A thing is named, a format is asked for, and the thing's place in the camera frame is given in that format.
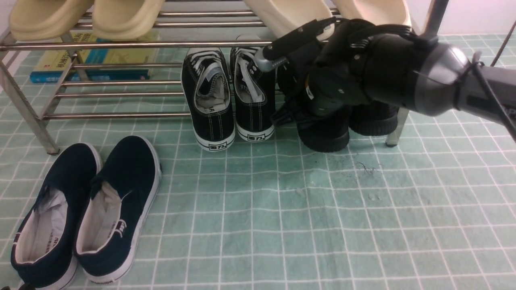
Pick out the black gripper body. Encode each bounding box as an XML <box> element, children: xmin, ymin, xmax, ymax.
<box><xmin>271</xmin><ymin>19</ymin><xmax>404</xmax><ymax>126</ymax></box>

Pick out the black mesh sneaker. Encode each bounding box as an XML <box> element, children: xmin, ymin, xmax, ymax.
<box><xmin>278</xmin><ymin>64</ymin><xmax>351</xmax><ymax>153</ymax></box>
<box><xmin>349</xmin><ymin>101</ymin><xmax>399</xmax><ymax>137</ymax></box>

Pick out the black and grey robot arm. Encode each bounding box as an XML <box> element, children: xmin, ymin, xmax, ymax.
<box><xmin>271</xmin><ymin>19</ymin><xmax>515</xmax><ymax>138</ymax></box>

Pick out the steel shoe rack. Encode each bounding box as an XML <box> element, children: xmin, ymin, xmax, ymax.
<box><xmin>0</xmin><ymin>0</ymin><xmax>516</xmax><ymax>155</ymax></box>

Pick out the cream slipper far right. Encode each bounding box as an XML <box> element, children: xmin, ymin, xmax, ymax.
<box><xmin>332</xmin><ymin>0</ymin><xmax>412</xmax><ymax>27</ymax></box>

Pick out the cream slipper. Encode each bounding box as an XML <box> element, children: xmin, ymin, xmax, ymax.
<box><xmin>244</xmin><ymin>0</ymin><xmax>333</xmax><ymax>38</ymax></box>
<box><xmin>332</xmin><ymin>0</ymin><xmax>412</xmax><ymax>27</ymax></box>

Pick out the black canvas sneaker right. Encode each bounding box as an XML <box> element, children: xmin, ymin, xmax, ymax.
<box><xmin>230</xmin><ymin>47</ymin><xmax>276</xmax><ymax>143</ymax></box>

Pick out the black canvas sneaker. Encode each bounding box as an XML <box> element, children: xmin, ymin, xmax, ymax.
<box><xmin>181</xmin><ymin>48</ymin><xmax>236</xmax><ymax>152</ymax></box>
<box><xmin>230</xmin><ymin>47</ymin><xmax>276</xmax><ymax>143</ymax></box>

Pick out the black canvas sneaker left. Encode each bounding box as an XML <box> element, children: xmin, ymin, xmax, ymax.
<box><xmin>181</xmin><ymin>48</ymin><xmax>236</xmax><ymax>152</ymax></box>

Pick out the green grid floor mat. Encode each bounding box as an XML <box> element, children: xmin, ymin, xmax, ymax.
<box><xmin>0</xmin><ymin>34</ymin><xmax>516</xmax><ymax>290</ymax></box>

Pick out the beige slipper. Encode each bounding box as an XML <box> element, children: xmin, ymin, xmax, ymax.
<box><xmin>92</xmin><ymin>0</ymin><xmax>165</xmax><ymax>40</ymax></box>
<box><xmin>9</xmin><ymin>0</ymin><xmax>94</xmax><ymax>41</ymax></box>

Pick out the navy slip-on shoe right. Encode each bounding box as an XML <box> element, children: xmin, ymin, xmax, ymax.
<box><xmin>73</xmin><ymin>135</ymin><xmax>162</xmax><ymax>285</ymax></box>

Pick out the navy slip-on shoe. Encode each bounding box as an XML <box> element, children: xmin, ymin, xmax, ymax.
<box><xmin>73</xmin><ymin>135</ymin><xmax>162</xmax><ymax>285</ymax></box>
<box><xmin>10</xmin><ymin>143</ymin><xmax>102</xmax><ymax>290</ymax></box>

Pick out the yellow and blue book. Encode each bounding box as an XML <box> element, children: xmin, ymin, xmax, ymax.
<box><xmin>29</xmin><ymin>48</ymin><xmax>158</xmax><ymax>84</ymax></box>

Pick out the beige slipper far left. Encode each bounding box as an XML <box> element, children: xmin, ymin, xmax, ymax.
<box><xmin>9</xmin><ymin>0</ymin><xmax>94</xmax><ymax>41</ymax></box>

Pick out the navy slip-on shoe left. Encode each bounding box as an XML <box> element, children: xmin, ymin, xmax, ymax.
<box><xmin>10</xmin><ymin>143</ymin><xmax>102</xmax><ymax>290</ymax></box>

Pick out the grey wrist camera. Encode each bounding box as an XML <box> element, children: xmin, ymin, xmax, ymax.
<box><xmin>254</xmin><ymin>18</ymin><xmax>339</xmax><ymax>72</ymax></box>

